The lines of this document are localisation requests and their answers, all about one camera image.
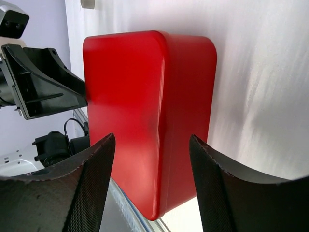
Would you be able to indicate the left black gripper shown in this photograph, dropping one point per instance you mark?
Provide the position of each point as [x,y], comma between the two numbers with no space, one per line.
[37,82]

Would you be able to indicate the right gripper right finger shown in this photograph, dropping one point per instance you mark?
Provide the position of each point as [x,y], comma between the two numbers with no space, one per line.
[233,197]

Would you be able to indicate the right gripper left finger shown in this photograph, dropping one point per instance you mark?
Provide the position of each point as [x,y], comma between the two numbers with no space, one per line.
[68,196]

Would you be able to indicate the red box lid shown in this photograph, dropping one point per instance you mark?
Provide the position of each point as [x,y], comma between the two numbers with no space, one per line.
[123,76]

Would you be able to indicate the red square chocolate box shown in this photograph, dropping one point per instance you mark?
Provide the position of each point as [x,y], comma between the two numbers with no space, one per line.
[186,110]

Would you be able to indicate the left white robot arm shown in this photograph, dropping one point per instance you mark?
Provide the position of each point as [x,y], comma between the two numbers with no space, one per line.
[43,152]

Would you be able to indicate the aluminium front rail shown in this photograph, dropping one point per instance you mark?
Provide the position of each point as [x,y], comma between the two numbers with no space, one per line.
[120,215]

